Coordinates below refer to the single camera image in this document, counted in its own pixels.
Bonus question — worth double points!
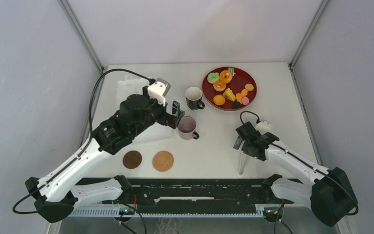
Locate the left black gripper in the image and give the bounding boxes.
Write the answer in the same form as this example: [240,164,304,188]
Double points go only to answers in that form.
[131,86,184,137]

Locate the metal tongs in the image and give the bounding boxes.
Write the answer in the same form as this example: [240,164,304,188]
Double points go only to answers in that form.
[238,140,249,176]

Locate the black mug white inside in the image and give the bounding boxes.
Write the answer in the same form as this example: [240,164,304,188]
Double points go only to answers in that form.
[185,87,205,111]

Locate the yellow cake slice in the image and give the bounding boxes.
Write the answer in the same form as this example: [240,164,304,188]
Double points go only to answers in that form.
[223,88,236,102]

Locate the white tiered dessert stand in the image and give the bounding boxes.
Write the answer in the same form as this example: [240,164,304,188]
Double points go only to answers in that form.
[116,74,174,145]

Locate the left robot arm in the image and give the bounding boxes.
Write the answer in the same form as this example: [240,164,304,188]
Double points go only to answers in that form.
[25,87,185,223]

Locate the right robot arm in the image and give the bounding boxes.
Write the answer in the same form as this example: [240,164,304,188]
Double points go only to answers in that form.
[233,122,358,227]

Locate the black cookie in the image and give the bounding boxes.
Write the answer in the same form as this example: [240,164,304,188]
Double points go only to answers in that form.
[232,101,242,109]

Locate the pink macaron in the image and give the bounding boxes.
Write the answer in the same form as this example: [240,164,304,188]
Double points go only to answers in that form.
[242,97,250,106]

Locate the orange round tart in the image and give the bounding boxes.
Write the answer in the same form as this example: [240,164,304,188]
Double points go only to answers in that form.
[213,95,225,106]

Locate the green donut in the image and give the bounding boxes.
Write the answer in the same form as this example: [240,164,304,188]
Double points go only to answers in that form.
[207,72,219,84]

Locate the orange cream cupcake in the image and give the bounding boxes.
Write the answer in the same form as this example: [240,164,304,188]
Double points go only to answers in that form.
[213,80,226,92]

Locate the red round tray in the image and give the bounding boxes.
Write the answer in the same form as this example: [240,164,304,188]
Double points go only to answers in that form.
[202,67,257,111]

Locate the tan macaron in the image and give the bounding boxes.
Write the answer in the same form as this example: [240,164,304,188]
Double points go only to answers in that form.
[245,83,254,92]

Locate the light brown coaster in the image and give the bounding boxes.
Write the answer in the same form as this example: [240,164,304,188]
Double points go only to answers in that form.
[152,151,174,172]

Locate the orange donut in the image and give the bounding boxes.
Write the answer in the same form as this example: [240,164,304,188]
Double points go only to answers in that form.
[219,70,233,83]

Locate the green striped cake slice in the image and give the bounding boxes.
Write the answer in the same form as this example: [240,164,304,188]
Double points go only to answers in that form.
[228,67,235,76]

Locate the dark brown coaster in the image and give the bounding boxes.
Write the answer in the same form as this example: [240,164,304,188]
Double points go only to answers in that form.
[122,151,142,169]

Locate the purple mug black handle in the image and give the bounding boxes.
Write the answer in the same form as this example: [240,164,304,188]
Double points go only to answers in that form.
[177,116,200,140]

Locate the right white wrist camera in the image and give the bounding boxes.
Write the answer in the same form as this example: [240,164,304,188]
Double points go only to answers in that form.
[255,120,272,132]

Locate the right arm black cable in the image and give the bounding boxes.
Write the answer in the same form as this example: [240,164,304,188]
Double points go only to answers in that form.
[239,111,359,216]

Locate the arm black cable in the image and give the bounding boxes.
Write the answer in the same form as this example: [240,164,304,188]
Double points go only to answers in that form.
[12,68,156,215]
[239,111,359,216]

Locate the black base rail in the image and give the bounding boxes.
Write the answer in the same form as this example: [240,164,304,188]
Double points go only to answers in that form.
[74,177,295,215]

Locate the white cable duct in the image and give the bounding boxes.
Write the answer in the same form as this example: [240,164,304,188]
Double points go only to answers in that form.
[69,206,265,218]

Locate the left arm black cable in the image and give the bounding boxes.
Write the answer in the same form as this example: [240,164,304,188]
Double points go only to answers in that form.
[12,68,156,215]

